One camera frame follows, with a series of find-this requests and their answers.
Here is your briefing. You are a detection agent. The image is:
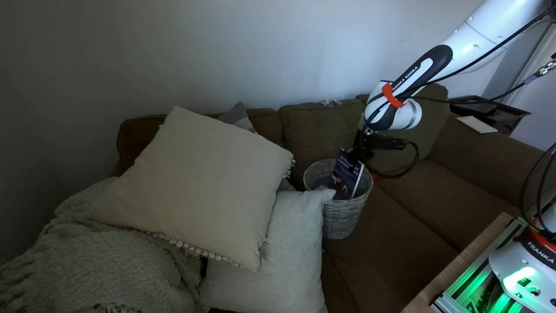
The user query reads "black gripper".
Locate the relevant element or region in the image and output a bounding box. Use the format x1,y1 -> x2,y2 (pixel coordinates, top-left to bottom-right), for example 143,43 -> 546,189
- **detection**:
354,130 -> 376,163

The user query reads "blue book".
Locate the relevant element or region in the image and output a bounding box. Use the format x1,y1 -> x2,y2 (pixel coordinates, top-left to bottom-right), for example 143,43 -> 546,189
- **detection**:
331,151 -> 366,200

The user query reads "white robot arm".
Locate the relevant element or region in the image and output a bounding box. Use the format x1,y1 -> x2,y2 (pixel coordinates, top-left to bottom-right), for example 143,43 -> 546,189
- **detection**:
350,0 -> 555,161

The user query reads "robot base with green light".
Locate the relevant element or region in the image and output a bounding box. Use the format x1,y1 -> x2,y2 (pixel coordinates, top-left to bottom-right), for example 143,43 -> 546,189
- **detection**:
433,144 -> 556,313

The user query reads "grey wicker basket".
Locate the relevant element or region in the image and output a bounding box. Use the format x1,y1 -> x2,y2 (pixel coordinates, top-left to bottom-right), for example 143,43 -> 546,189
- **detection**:
303,158 -> 374,240

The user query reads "olive green sofa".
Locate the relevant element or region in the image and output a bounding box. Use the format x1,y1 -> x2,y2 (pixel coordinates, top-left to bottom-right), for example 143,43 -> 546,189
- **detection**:
117,85 -> 545,313

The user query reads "grey back pillow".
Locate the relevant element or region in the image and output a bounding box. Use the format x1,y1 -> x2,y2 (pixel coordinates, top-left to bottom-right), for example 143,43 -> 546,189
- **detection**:
220,102 -> 256,132

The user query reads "light blue pillow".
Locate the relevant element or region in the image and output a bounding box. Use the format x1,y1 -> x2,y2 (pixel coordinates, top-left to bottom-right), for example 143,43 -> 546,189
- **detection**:
201,189 -> 334,313

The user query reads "cream fringed pillow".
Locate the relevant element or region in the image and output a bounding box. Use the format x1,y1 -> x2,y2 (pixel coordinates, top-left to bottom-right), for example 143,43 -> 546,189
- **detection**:
91,106 -> 293,271

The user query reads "wooden side table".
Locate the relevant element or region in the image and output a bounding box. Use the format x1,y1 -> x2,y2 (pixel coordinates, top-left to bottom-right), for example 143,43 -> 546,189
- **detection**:
402,212 -> 513,313

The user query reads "knitted beige blanket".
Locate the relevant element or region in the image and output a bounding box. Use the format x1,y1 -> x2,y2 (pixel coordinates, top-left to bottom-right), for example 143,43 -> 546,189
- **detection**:
0,179 -> 204,313

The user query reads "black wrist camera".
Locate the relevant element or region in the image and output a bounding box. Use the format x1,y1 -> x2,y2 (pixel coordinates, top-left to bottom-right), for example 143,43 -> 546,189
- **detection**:
371,133 -> 407,149

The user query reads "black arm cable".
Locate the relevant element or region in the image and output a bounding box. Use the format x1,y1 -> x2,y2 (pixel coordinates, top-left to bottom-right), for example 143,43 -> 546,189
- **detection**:
371,5 -> 556,180

